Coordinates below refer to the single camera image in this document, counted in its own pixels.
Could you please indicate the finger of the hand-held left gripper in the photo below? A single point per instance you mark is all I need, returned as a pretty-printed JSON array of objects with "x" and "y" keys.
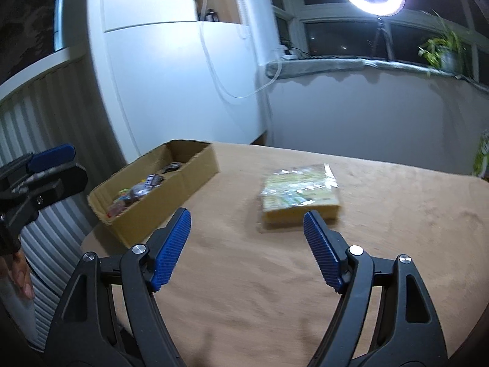
[
  {"x": 53, "y": 156},
  {"x": 65, "y": 181}
]

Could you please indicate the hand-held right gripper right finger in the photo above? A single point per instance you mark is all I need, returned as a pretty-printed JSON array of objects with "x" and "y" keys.
[{"x": 323, "y": 252}]

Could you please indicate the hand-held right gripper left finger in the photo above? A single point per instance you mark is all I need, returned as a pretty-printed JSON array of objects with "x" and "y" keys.
[{"x": 172, "y": 252}]

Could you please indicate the cardboard box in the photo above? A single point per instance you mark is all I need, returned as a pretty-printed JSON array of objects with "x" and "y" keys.
[{"x": 172, "y": 202}]

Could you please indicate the yellow green snack packet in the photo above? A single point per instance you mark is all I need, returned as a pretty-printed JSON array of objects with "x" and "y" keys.
[{"x": 300, "y": 193}]

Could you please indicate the brown chocolate bar blue print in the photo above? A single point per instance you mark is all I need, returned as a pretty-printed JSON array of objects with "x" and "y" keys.
[{"x": 154, "y": 182}]

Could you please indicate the person's left forearm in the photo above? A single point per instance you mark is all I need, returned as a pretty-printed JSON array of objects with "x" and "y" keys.
[{"x": 15, "y": 313}]

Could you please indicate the person's left hand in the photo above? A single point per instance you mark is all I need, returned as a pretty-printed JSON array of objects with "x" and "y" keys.
[{"x": 21, "y": 275}]

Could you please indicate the white cabinet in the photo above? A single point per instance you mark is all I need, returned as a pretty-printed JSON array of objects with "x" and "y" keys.
[{"x": 160, "y": 84}]

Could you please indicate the grey windowsill cloth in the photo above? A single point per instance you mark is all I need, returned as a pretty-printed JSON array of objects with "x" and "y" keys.
[{"x": 324, "y": 67}]

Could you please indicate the green bag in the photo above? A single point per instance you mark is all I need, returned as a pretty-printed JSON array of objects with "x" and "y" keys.
[{"x": 482, "y": 153}]

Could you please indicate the small black device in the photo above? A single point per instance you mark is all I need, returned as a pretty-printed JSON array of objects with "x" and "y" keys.
[{"x": 211, "y": 15}]

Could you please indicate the potted green plant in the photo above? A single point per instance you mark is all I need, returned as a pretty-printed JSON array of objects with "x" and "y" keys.
[{"x": 443, "y": 55}]

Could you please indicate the ribbed wall panel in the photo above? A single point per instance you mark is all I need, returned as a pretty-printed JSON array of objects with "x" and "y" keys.
[{"x": 61, "y": 122}]

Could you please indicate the window with white frame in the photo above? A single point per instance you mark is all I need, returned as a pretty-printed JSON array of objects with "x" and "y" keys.
[{"x": 336, "y": 38}]

